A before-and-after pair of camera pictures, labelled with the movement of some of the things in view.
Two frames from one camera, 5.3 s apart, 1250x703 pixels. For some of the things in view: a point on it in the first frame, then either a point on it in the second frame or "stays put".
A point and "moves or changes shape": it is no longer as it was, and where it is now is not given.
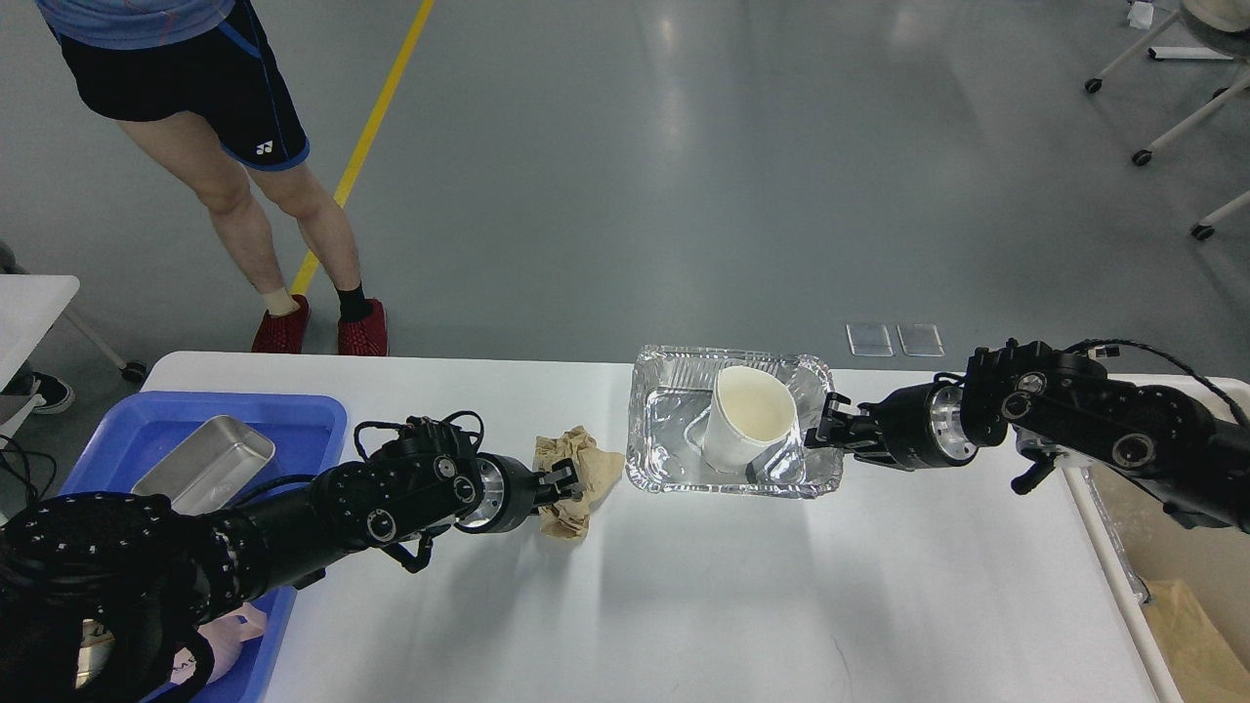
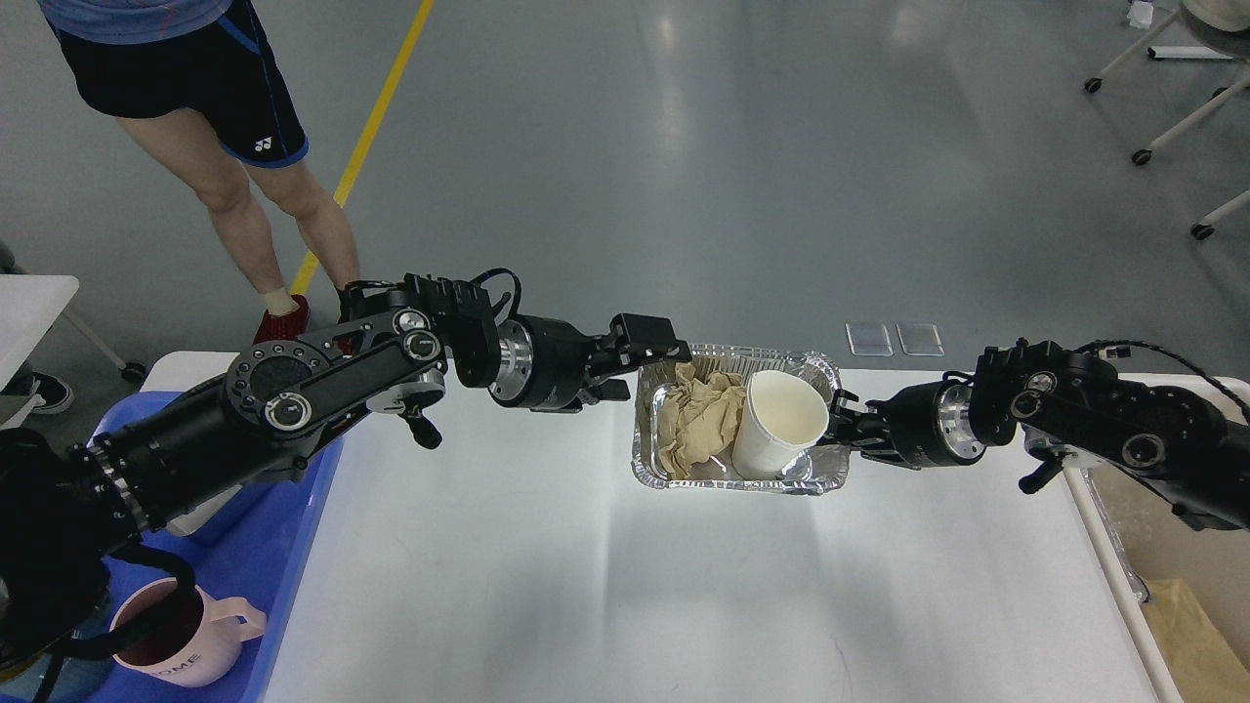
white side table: [29, 306] stays put
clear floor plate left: [869, 340] stays put
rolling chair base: [1222, 97] stays put
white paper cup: [747, 412] moves or changes shape
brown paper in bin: [1202, 665] stays put
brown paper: [599, 469] -> [696, 418]
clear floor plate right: [920, 340] stays put
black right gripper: [921, 427] stays put
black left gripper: [513, 492] -> [545, 366]
